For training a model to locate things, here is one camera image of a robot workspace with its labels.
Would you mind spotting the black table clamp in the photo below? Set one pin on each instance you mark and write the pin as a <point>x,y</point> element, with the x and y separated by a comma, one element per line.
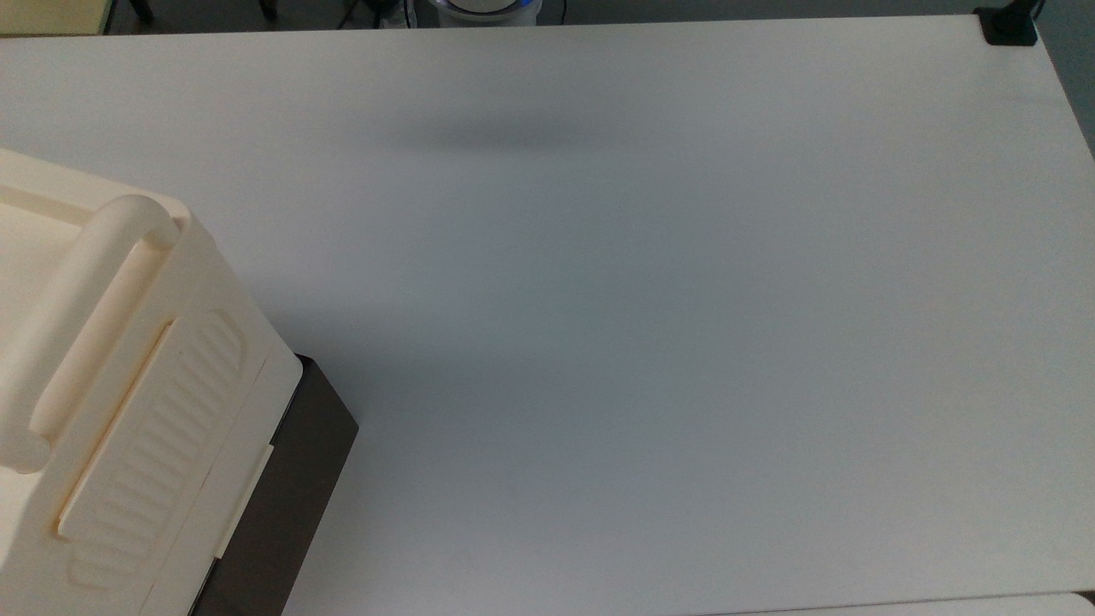
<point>1009,27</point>

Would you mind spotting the dark brown cabinet base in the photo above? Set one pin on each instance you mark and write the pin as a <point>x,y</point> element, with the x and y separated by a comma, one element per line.
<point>291,479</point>

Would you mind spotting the yellow wooden furniture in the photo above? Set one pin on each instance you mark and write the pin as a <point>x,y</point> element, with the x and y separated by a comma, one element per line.
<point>51,15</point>

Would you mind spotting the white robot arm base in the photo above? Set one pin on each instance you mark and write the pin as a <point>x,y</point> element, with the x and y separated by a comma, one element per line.
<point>483,12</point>

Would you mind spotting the black chair leg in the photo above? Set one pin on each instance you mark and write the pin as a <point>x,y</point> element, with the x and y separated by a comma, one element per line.
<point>142,8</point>
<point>267,8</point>

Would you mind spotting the cream plastic cabinet body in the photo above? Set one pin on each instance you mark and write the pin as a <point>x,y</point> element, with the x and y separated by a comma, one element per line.
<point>180,402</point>

